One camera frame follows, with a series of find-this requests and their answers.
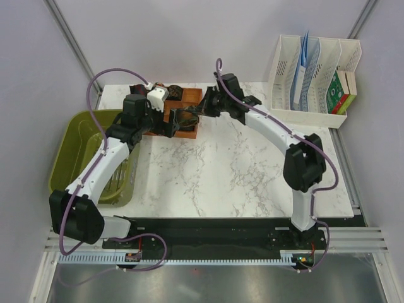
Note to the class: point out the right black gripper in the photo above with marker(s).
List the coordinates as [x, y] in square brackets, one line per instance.
[205, 105]

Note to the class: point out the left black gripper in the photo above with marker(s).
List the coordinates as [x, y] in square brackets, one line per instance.
[165, 129]

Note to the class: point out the floral brown green tie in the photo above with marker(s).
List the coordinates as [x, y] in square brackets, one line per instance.
[187, 118]

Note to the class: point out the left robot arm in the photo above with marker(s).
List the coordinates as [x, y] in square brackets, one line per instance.
[74, 211]

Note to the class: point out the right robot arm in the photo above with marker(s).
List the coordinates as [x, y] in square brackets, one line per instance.
[303, 166]

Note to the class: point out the wooden compartment tray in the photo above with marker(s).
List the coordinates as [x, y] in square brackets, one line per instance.
[186, 104]

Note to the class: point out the rolled dark gold tie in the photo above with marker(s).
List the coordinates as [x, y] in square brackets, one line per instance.
[175, 93]

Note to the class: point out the rolled navy red tie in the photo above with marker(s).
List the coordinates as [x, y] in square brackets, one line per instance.
[138, 89]

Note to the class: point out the olive green plastic basket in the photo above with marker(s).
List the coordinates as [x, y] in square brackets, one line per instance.
[80, 142]

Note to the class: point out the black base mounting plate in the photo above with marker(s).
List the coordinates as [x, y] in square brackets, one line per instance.
[218, 237]

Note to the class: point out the blue paper folder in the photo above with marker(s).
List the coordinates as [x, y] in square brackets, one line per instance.
[304, 72]

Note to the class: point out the white plastic file organizer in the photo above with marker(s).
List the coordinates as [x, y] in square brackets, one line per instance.
[336, 54]

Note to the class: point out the green white book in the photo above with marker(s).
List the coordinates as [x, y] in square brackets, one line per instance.
[338, 92]

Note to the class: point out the red spine book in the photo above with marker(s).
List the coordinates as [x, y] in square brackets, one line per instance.
[349, 85]

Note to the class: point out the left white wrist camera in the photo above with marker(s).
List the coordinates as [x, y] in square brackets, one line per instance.
[157, 98]

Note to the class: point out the white slotted cable duct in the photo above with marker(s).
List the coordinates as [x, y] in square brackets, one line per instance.
[127, 258]

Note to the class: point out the aluminium rail frame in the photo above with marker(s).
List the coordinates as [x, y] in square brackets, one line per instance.
[351, 268]

